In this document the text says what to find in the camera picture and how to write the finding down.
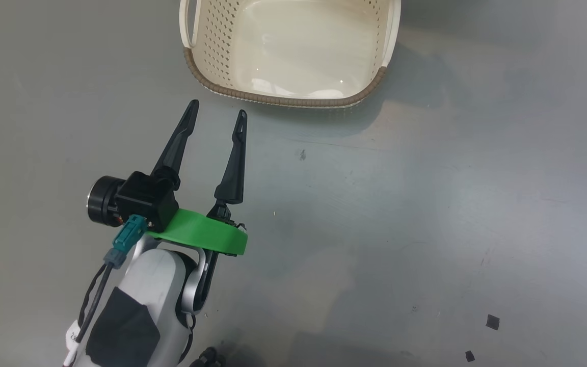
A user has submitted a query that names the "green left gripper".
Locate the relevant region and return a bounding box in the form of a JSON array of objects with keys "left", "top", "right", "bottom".
[{"left": 146, "top": 99, "right": 249, "bottom": 256}]

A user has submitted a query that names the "beige perforated laundry basket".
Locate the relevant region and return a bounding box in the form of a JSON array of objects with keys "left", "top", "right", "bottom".
[{"left": 179, "top": 0, "right": 402, "bottom": 109}]

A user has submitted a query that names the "left cable with teal connector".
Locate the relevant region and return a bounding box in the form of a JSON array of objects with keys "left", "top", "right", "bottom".
[{"left": 62, "top": 214, "right": 149, "bottom": 367}]

